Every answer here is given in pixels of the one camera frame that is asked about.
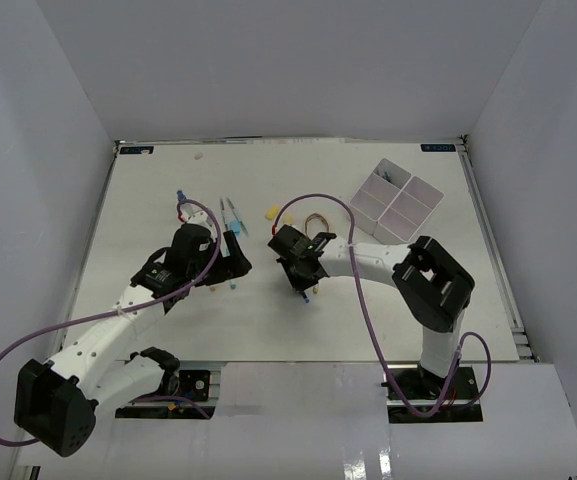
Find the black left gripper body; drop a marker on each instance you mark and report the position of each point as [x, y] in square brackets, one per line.
[198, 268]

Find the blue pen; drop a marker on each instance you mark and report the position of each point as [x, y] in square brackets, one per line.
[304, 296]

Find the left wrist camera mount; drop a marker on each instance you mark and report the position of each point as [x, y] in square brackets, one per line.
[189, 214]

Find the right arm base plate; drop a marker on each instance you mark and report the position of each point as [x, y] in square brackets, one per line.
[461, 403]

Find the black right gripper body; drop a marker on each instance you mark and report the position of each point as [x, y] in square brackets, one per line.
[299, 281]

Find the light blue marker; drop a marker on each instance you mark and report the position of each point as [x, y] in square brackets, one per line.
[231, 217]

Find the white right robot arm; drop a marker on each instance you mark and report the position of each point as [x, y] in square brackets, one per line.
[434, 286]

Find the white divided organizer box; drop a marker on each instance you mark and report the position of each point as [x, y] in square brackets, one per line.
[394, 213]

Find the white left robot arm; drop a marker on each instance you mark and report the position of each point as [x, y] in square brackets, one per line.
[59, 401]

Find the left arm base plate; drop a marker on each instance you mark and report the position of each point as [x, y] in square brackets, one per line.
[201, 387]

